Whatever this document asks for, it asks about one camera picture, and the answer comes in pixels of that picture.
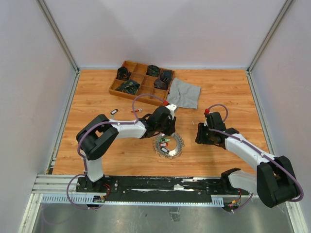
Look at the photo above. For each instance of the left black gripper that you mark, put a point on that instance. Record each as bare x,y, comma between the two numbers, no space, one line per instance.
172,128

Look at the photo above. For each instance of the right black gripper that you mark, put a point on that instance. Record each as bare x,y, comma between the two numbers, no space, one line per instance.
200,139

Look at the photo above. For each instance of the green key tag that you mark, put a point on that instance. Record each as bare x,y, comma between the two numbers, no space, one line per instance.
162,140

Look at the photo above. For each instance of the red key tag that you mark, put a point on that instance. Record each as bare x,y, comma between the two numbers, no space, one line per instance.
162,144

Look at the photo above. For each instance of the black key tag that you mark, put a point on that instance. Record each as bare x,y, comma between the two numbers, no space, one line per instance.
114,111
165,150

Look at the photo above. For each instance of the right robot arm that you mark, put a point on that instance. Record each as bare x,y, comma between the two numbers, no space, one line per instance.
274,180

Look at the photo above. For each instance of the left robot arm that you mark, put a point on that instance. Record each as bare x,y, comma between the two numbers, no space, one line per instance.
96,138

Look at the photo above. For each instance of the grey folded cloth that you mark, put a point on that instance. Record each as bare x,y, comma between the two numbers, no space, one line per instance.
183,94

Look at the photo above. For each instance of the rolled purple tie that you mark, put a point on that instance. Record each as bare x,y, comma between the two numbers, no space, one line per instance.
159,84

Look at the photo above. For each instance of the blue patterned tie front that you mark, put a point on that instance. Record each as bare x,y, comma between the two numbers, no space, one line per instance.
129,87

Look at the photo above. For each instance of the loose black key tag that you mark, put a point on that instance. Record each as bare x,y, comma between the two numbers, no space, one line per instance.
114,111

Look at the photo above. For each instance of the rolled dark tie right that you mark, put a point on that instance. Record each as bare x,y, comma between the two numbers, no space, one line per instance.
166,76

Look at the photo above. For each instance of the rolled dark tie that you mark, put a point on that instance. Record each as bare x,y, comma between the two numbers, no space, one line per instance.
166,76
123,74

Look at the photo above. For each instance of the wooden divided tray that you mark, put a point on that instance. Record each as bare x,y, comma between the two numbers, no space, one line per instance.
150,95

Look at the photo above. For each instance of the rolled green tie back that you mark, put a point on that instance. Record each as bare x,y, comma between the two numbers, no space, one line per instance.
153,71

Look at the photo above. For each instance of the rolled dark tie back left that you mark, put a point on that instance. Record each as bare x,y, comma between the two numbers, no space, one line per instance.
123,74

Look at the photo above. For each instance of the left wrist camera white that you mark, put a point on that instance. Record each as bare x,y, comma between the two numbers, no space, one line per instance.
173,108

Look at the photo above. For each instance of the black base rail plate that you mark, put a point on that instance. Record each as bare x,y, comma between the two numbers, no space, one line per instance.
158,188

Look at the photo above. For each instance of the slotted grey cable duct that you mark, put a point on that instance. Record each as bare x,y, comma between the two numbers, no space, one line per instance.
93,200

